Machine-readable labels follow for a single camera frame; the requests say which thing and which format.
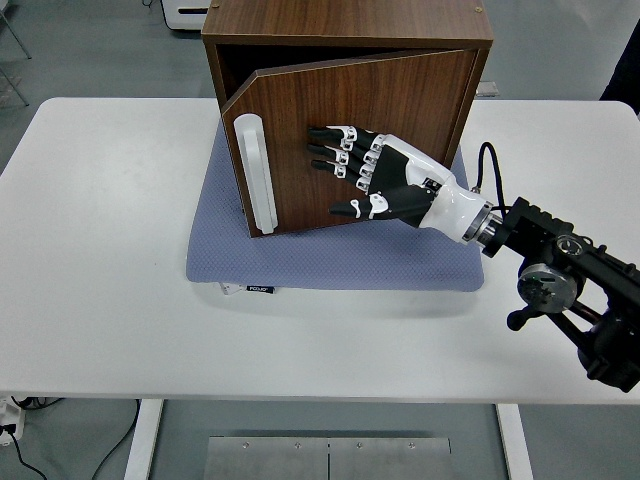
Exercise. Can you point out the grey metal plate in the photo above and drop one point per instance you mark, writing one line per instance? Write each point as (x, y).
(270, 460)
(390, 460)

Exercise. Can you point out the white table leg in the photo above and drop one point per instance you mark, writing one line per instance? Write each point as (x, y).
(144, 440)
(514, 440)

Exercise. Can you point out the grey metal rack frame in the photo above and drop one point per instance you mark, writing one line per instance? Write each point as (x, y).
(14, 30)

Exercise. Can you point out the brown wooden cabinet body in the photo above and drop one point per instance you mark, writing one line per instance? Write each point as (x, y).
(345, 20)

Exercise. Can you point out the blue perforated mat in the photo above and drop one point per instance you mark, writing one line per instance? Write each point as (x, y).
(325, 260)

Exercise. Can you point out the white mat tag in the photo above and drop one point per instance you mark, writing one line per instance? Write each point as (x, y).
(229, 288)

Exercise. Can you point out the white power strip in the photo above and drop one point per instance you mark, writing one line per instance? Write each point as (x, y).
(9, 415)

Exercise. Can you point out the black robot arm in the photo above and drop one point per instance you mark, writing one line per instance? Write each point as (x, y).
(545, 235)

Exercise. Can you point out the black mat label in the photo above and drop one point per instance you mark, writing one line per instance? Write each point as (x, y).
(261, 288)

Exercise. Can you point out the brown wooden cabinet door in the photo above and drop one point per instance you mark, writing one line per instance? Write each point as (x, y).
(380, 95)

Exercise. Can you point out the small grey floor fixture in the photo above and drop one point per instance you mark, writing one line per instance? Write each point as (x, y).
(489, 89)

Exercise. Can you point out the person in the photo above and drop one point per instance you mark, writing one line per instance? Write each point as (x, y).
(627, 80)

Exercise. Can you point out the white appliance with slot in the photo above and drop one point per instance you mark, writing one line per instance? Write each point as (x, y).
(187, 12)

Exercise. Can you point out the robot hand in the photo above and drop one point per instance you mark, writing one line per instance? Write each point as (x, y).
(435, 200)

